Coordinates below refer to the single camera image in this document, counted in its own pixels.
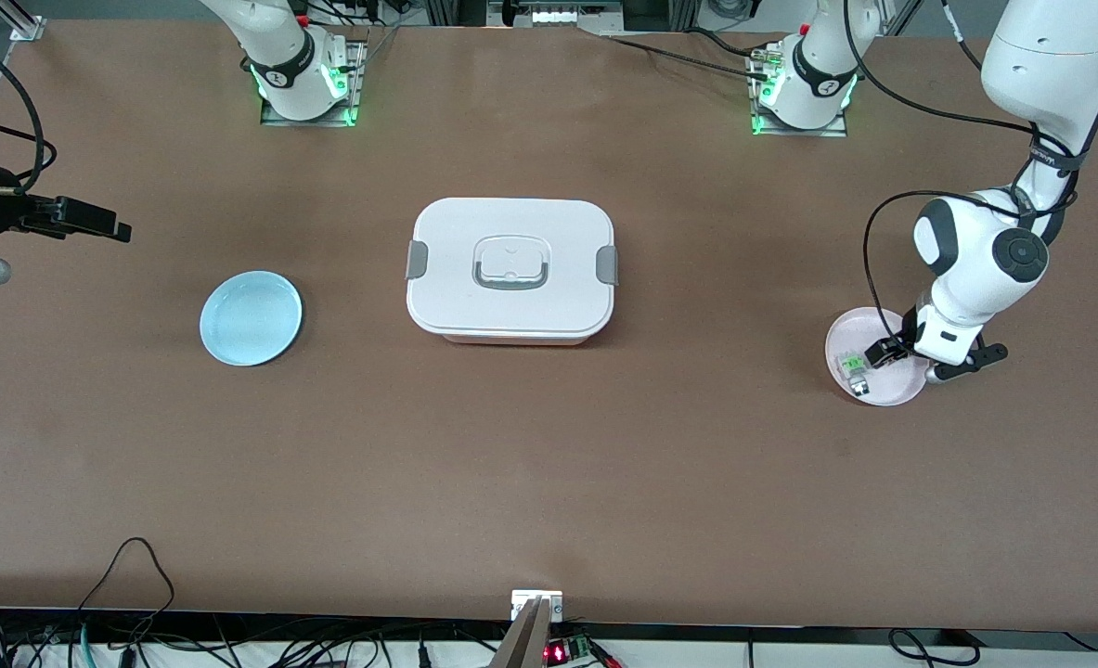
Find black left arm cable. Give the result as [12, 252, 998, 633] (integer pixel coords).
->
[844, 0, 1083, 335]

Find white lunch box grey latches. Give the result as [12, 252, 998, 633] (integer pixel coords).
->
[405, 197, 619, 347]

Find circuit module with red light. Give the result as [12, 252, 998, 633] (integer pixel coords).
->
[544, 636, 596, 665]

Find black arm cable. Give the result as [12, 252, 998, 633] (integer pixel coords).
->
[844, 0, 1083, 335]
[0, 26, 48, 198]

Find black braided cable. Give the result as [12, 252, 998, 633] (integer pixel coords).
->
[604, 32, 777, 84]

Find pale pink round plate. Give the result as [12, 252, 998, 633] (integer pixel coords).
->
[824, 308, 930, 407]

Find green and white push switch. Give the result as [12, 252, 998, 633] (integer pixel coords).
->
[836, 351, 872, 395]

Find light blue round plate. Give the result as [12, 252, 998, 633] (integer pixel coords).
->
[200, 271, 304, 366]

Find grey metal bar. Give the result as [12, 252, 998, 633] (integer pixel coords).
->
[491, 598, 554, 668]

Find small white bracket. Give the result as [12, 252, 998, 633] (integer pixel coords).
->
[511, 590, 563, 621]

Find black curled cable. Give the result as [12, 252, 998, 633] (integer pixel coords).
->
[887, 629, 981, 665]

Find tangled black cables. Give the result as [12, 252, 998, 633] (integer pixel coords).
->
[0, 608, 512, 668]

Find silver aluminium frame corner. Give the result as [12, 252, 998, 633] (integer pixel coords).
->
[6, 0, 46, 40]

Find thin black looped cable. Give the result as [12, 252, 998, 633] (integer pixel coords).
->
[78, 537, 176, 613]

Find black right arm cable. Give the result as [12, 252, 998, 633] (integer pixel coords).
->
[0, 26, 48, 198]

